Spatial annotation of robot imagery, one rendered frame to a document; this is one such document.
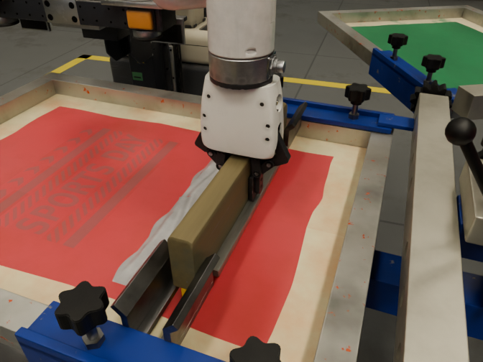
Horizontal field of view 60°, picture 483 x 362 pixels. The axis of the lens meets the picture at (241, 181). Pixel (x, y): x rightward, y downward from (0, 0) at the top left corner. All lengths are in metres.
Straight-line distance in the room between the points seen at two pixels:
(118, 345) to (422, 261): 0.31
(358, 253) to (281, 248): 0.10
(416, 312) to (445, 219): 0.15
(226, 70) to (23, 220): 0.38
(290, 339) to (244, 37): 0.32
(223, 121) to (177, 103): 0.39
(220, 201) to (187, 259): 0.08
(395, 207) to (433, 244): 1.81
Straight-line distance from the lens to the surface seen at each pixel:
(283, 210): 0.62
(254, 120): 0.49
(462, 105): 0.90
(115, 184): 0.70
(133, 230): 0.61
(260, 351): 0.34
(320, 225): 0.60
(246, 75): 0.47
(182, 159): 0.74
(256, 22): 0.45
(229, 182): 0.50
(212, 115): 0.52
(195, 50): 1.66
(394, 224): 2.18
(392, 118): 0.80
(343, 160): 0.75
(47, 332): 0.46
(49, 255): 0.61
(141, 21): 1.07
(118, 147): 0.80
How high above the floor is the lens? 1.35
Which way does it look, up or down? 35 degrees down
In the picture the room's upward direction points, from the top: straight up
